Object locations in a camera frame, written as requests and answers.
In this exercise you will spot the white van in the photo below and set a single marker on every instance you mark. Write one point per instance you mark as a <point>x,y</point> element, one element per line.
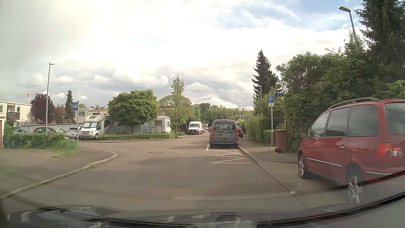
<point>195,127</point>

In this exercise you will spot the row of trees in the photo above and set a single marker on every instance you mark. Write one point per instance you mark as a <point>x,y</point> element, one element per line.
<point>218,112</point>

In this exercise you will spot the slender green tree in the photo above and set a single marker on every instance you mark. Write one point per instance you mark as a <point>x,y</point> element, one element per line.
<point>176,106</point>

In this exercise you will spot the grey van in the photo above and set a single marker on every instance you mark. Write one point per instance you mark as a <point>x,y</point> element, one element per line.
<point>223,134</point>

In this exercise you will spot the red car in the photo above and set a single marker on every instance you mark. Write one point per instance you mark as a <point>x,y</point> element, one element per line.
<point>240,131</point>

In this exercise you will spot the white trailer caravan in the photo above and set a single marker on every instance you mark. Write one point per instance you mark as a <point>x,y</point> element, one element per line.
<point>159,124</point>

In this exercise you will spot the trimmed green hedge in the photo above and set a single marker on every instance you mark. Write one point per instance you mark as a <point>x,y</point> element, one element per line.
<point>258,128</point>

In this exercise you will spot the low green hedge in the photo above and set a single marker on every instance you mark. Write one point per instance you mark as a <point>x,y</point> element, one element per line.
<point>139,136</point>

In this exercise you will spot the blue parking sign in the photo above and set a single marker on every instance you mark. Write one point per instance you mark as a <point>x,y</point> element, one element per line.
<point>271,104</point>

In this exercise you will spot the round green tree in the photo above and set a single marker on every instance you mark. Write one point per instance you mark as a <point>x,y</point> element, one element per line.
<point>133,107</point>

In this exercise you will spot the tall dark conifer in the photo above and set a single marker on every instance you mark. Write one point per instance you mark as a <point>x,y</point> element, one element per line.
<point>263,76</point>

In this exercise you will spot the grey asphalt road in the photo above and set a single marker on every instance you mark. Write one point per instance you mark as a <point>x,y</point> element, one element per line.
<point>164,177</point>

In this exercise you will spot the grey pavement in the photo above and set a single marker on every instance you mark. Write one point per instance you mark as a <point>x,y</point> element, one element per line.
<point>34,166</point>
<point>269,155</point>

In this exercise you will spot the brown wheelie bin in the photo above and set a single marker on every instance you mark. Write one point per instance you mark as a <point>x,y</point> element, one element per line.
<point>280,141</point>

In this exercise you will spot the car's own bonnet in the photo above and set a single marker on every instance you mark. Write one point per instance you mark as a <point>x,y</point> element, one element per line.
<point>202,218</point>

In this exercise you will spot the white motorhome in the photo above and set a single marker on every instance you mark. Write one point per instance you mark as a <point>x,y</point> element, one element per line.
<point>93,126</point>

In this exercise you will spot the flat roofed building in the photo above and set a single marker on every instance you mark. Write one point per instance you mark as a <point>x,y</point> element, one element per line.
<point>91,111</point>

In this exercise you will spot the large green bushes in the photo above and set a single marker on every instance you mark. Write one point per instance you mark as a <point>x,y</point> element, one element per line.
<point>319,85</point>

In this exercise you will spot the blue street name sign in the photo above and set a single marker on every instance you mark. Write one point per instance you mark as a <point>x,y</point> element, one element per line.
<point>75,107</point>

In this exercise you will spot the white parked car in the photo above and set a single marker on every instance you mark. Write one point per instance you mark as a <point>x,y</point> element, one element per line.
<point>73,130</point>

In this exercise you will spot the dark narrow conifer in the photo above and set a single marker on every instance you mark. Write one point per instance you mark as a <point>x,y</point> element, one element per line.
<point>69,106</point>

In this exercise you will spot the grass verge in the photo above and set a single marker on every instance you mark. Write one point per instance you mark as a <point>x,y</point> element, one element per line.
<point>65,148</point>

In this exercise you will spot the dark parked car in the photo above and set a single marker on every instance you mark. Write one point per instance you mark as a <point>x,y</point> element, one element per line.
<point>53,130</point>

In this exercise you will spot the red minivan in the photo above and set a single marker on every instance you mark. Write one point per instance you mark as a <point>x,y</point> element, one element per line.
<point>354,142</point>

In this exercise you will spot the dark red tree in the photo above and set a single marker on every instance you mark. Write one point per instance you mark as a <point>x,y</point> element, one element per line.
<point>42,107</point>

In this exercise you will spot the yellow construction crane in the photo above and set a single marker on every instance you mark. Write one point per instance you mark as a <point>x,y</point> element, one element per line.
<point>27,96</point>

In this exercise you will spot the silver parked car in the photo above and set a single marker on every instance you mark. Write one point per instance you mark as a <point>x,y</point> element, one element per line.
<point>19,130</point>

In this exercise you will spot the beige building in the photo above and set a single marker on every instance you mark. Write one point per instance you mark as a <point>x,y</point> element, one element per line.
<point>14,112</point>

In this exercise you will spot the large dark conifer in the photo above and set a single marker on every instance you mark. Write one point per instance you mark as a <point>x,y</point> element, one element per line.
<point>384,34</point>

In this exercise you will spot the grey lamp post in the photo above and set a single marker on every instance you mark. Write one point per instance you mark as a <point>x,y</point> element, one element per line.
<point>351,25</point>
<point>47,95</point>

